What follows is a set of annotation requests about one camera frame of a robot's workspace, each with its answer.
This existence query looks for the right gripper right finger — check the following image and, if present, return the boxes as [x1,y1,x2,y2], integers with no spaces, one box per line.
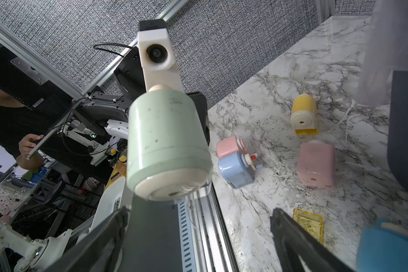
[270,208,352,272]

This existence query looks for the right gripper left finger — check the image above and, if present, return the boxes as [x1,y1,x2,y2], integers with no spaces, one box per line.
[46,207,130,272]

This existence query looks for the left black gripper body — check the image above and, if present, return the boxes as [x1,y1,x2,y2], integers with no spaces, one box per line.
[187,92,210,145]

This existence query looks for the clear yellow shavings tray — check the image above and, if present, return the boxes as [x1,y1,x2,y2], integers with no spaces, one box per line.
[292,209,324,244]

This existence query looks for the green pencil sharpener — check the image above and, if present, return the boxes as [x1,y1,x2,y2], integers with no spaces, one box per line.
[126,86,213,201]

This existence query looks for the light blue pencil sharpener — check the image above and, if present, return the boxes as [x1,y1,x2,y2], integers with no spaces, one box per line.
[218,152,264,189]

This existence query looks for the pink pencil sharpener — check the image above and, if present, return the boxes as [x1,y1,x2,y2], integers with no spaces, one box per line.
[216,136,248,158]
[297,140,336,188]

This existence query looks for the bright blue pencil sharpener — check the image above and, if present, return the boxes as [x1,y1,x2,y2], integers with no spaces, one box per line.
[356,219,408,272]

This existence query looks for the yellow pencil sharpener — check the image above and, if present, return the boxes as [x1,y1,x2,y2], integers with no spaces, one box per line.
[291,94,318,135]

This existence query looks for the dark grey trash bin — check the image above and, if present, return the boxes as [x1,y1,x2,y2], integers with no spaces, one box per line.
[387,71,408,192]

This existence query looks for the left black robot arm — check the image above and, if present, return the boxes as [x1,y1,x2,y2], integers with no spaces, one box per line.
[72,44,210,150]

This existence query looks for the person in black shirt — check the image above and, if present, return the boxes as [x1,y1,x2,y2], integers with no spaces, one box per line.
[0,90,112,184]

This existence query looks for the clear plastic bin liner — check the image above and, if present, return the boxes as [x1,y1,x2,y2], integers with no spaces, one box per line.
[353,1,408,107]

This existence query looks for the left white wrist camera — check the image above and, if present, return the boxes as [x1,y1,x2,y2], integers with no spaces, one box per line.
[137,19,184,92]

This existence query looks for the aluminium front rail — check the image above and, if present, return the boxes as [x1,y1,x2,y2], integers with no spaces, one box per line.
[172,184,240,272]

